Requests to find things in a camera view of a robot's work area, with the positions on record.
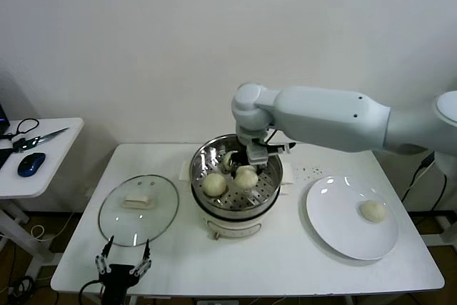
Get black floor cables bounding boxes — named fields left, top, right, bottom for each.
left=6, top=276, right=36, bottom=301

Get black power adapter cable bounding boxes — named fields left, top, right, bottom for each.
left=400, top=151, right=449, bottom=215

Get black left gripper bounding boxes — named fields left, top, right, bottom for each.
left=94, top=236, right=154, bottom=305

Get perforated steel steamer basket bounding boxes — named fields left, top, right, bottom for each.
left=178, top=134, right=296, bottom=213

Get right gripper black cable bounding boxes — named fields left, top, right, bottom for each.
left=263, top=126, right=283, bottom=149

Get black handled scissors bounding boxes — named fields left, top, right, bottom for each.
left=13, top=127, right=70, bottom=153

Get large white plate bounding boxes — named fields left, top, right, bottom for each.
left=306, top=175, right=400, bottom=261

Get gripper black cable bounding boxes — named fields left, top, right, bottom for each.
left=79, top=279, right=106, bottom=305
left=263, top=126, right=283, bottom=149

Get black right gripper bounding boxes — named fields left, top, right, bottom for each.
left=230, top=151, right=251, bottom=169

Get blue computer mouse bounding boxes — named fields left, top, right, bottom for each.
left=17, top=152, right=47, bottom=179

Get cream electric pot base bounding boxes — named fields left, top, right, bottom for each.
left=192, top=183, right=288, bottom=241

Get small white side table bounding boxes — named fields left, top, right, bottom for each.
left=0, top=117, right=85, bottom=274

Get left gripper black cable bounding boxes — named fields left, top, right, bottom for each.
left=79, top=279, right=106, bottom=305

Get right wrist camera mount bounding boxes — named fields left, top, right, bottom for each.
left=248, top=141, right=297, bottom=167

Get round glass pot lid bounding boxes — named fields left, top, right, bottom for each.
left=98, top=175, right=180, bottom=248

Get white floor cable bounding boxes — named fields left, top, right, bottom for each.
left=31, top=225, right=54, bottom=242

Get thin black cable loop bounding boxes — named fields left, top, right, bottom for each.
left=0, top=118, right=40, bottom=141

